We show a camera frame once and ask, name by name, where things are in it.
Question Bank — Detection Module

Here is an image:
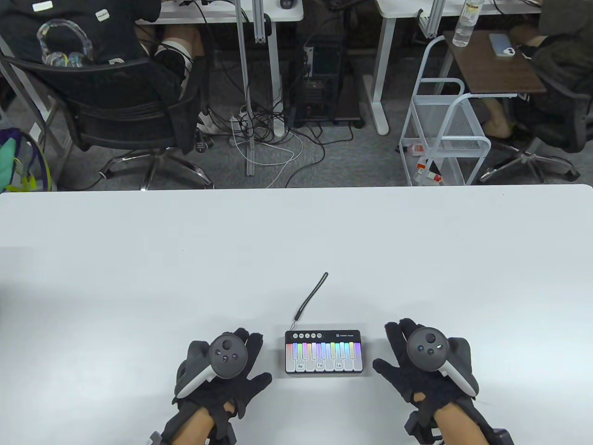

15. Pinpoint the person's right hand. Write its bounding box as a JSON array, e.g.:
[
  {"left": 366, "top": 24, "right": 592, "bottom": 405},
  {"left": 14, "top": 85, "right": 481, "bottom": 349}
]
[{"left": 372, "top": 318, "right": 479, "bottom": 411}]

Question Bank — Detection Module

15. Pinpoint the person's left hand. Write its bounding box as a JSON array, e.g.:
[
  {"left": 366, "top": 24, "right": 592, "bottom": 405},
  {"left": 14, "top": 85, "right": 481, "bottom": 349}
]
[{"left": 172, "top": 328, "right": 273, "bottom": 420}]

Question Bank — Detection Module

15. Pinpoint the grey white handheld controller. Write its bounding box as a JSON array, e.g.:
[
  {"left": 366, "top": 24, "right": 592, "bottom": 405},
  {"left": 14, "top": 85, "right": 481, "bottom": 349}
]
[
  {"left": 406, "top": 328, "right": 479, "bottom": 397},
  {"left": 176, "top": 335, "right": 253, "bottom": 398}
]

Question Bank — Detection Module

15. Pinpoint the black white toy piano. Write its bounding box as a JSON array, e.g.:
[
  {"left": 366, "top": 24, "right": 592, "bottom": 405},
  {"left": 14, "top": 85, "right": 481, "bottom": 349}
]
[{"left": 284, "top": 330, "right": 364, "bottom": 377}]

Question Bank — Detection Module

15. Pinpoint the black lanyard cord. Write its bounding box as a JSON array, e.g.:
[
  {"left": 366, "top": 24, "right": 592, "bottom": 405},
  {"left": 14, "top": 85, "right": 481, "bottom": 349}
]
[{"left": 295, "top": 273, "right": 329, "bottom": 332}]

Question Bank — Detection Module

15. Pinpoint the person's left forearm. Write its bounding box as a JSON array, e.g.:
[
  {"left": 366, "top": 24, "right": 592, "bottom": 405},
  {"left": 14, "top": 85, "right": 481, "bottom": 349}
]
[{"left": 162, "top": 408, "right": 218, "bottom": 445}]

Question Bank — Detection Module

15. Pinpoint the black glove sensor box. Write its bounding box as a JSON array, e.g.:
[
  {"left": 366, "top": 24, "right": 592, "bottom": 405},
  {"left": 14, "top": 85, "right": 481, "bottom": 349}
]
[
  {"left": 213, "top": 410, "right": 237, "bottom": 445},
  {"left": 405, "top": 414, "right": 443, "bottom": 445}
]

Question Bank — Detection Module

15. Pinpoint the white metal mesh cart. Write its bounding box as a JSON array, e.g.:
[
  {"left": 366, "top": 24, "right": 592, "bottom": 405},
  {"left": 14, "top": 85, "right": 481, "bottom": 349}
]
[{"left": 398, "top": 36, "right": 492, "bottom": 186}]

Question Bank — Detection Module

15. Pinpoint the black mesh office chair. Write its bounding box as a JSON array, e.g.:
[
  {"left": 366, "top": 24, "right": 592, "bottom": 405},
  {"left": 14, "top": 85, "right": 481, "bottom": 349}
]
[
  {"left": 0, "top": 53, "right": 216, "bottom": 191},
  {"left": 479, "top": 70, "right": 593, "bottom": 184}
]

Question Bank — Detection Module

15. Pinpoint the white power strip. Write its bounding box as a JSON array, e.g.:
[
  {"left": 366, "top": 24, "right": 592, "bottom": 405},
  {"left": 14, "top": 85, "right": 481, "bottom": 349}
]
[{"left": 229, "top": 106, "right": 254, "bottom": 140}]

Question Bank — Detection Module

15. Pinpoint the black computer tower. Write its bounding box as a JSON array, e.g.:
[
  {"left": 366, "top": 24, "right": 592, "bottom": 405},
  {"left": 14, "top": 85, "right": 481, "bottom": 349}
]
[{"left": 291, "top": 35, "right": 346, "bottom": 127}]

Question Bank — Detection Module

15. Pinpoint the brown wooden side table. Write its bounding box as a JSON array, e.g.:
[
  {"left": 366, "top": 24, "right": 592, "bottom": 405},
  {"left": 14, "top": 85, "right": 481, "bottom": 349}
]
[{"left": 443, "top": 30, "right": 548, "bottom": 95}]

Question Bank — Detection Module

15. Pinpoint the white office desk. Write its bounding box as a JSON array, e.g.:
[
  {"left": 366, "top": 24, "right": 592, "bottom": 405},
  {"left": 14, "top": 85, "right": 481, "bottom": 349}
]
[
  {"left": 364, "top": 0, "right": 543, "bottom": 136},
  {"left": 137, "top": 0, "right": 304, "bottom": 137}
]

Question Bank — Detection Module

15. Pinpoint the green yellow bag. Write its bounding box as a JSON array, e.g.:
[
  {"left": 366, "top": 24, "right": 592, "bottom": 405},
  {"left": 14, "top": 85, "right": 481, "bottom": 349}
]
[{"left": 0, "top": 129, "right": 52, "bottom": 193}]

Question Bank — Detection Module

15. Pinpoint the light blue smartphone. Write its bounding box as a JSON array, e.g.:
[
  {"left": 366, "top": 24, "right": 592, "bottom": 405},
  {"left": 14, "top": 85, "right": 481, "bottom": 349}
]
[{"left": 489, "top": 33, "right": 517, "bottom": 57}]

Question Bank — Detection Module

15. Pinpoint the clear plastic water bottle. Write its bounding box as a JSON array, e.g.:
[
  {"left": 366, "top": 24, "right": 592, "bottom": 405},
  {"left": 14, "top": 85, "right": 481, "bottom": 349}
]
[{"left": 452, "top": 0, "right": 485, "bottom": 48}]

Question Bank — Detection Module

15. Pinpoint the short aluminium profile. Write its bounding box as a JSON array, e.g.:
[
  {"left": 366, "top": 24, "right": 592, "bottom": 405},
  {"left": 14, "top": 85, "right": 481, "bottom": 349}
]
[
  {"left": 252, "top": 0, "right": 270, "bottom": 45},
  {"left": 418, "top": 0, "right": 446, "bottom": 38}
]

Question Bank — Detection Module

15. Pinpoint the white cable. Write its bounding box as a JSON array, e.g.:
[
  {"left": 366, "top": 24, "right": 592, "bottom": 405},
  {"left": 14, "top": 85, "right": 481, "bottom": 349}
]
[{"left": 232, "top": 130, "right": 304, "bottom": 188}]

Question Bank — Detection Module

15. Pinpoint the bundle of black cables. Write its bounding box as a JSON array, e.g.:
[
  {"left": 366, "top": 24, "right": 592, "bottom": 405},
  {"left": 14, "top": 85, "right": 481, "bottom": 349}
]
[{"left": 199, "top": 0, "right": 357, "bottom": 188}]

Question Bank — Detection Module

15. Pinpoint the tall aluminium profile post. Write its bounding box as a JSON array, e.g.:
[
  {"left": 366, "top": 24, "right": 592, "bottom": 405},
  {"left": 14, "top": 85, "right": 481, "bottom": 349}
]
[{"left": 234, "top": 0, "right": 256, "bottom": 177}]

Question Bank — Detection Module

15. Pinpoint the grey metal rack frame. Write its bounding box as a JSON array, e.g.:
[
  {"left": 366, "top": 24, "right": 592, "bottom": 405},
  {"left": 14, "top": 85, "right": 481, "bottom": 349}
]
[{"left": 0, "top": 35, "right": 72, "bottom": 160}]

